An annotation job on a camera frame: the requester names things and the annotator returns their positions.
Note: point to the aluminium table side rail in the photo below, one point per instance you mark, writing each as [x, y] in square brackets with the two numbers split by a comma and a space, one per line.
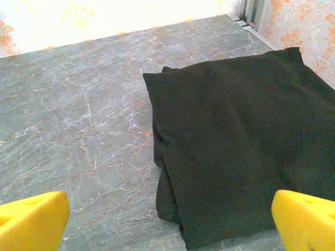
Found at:
[261, 39]

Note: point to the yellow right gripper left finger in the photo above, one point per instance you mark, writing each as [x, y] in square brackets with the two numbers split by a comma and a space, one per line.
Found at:
[31, 222]

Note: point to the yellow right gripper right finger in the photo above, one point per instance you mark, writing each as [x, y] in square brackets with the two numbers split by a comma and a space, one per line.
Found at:
[306, 225]

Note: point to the black folded t-shirt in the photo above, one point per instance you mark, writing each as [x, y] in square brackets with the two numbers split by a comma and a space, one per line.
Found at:
[235, 136]

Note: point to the aluminium frame post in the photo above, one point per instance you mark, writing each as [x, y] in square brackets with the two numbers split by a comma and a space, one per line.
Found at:
[251, 11]

